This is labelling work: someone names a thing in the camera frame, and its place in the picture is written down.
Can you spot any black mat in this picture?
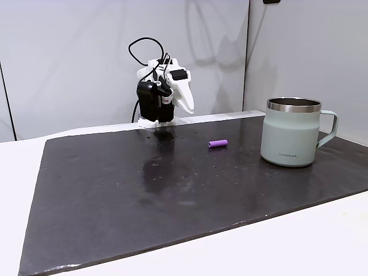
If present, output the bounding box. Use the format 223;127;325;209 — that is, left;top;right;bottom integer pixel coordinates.
17;116;368;276

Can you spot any pale green steel mug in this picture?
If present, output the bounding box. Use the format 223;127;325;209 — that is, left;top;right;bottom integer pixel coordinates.
260;97;339;168

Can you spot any white base board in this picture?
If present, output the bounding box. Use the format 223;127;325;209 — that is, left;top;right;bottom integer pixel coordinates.
0;110;368;276

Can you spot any black camera cable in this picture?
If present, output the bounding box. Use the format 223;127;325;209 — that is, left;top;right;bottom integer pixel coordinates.
128;37;173;67

